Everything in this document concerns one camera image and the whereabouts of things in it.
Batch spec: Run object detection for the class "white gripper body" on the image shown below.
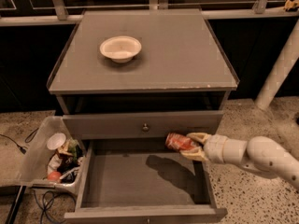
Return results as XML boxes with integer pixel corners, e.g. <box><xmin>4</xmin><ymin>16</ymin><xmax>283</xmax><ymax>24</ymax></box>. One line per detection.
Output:
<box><xmin>204</xmin><ymin>134</ymin><xmax>227</xmax><ymax>163</ymax></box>

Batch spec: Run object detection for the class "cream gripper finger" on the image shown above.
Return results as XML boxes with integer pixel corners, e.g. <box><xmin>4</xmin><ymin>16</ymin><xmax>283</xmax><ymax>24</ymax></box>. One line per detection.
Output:
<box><xmin>180</xmin><ymin>147</ymin><xmax>207</xmax><ymax>161</ymax></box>
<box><xmin>187</xmin><ymin>133</ymin><xmax>210</xmax><ymax>145</ymax></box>

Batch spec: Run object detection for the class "red coke can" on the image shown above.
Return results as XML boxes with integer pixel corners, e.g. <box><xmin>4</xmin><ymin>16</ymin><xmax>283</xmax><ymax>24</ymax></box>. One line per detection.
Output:
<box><xmin>165</xmin><ymin>133</ymin><xmax>198</xmax><ymax>151</ymax></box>

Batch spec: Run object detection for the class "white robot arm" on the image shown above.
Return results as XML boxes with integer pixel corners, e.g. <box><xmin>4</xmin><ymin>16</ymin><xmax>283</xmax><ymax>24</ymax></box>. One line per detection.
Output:
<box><xmin>180</xmin><ymin>21</ymin><xmax>299</xmax><ymax>189</ymax></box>

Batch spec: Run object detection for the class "closed grey top drawer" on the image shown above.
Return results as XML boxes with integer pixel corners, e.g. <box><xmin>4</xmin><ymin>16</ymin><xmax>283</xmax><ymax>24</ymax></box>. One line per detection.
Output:
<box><xmin>63</xmin><ymin>111</ymin><xmax>223</xmax><ymax>140</ymax></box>

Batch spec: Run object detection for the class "brass drawer knob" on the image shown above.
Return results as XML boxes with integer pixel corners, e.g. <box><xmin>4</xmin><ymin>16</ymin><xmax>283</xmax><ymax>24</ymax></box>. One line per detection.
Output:
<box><xmin>142</xmin><ymin>123</ymin><xmax>150</xmax><ymax>132</ymax></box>

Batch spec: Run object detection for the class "grey drawer cabinet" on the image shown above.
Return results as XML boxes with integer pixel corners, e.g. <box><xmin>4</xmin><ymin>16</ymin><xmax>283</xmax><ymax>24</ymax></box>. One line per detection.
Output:
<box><xmin>46</xmin><ymin>8</ymin><xmax>241</xmax><ymax>224</ymax></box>

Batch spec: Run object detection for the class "open grey middle drawer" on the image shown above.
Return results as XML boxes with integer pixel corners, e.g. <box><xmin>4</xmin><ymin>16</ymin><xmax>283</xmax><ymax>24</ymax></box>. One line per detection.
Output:
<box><xmin>64</xmin><ymin>139</ymin><xmax>227</xmax><ymax>224</ymax></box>

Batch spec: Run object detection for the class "green snack bag in bin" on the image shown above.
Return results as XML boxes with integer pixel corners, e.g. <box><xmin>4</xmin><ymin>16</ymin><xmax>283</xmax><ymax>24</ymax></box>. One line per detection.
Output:
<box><xmin>67</xmin><ymin>138</ymin><xmax>78</xmax><ymax>158</ymax></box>

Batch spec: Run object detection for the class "white paper bowl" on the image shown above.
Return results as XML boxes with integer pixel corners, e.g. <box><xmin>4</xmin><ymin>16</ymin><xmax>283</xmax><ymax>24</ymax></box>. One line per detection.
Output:
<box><xmin>99</xmin><ymin>35</ymin><xmax>142</xmax><ymax>63</ymax></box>

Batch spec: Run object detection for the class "white cup in bin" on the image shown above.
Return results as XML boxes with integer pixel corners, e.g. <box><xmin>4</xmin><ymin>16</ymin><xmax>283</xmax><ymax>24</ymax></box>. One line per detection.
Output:
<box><xmin>47</xmin><ymin>133</ymin><xmax>66</xmax><ymax>150</ymax></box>

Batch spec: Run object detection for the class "red apple in bin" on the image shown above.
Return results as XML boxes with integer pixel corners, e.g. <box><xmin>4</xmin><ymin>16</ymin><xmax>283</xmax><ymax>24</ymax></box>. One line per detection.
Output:
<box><xmin>48</xmin><ymin>171</ymin><xmax>62</xmax><ymax>182</ymax></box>

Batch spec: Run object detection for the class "clear plastic storage bin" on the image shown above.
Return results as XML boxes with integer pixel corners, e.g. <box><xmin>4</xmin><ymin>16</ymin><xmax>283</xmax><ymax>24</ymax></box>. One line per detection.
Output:
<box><xmin>16</xmin><ymin>116</ymin><xmax>81</xmax><ymax>194</ymax></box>

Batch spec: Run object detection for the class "grey metal railing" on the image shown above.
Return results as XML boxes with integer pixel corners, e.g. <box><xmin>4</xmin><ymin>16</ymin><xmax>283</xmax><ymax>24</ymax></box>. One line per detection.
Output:
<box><xmin>0</xmin><ymin>0</ymin><xmax>298</xmax><ymax>26</ymax></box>

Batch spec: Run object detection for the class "blue cable on floor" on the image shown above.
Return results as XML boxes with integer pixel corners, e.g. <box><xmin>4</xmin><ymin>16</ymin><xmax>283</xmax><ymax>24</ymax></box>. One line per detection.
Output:
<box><xmin>33</xmin><ymin>189</ymin><xmax>77</xmax><ymax>224</ymax></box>

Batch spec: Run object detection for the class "black power cable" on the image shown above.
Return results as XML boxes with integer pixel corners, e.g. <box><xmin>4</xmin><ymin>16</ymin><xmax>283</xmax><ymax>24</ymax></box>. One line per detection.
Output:
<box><xmin>0</xmin><ymin>127</ymin><xmax>40</xmax><ymax>155</ymax></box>

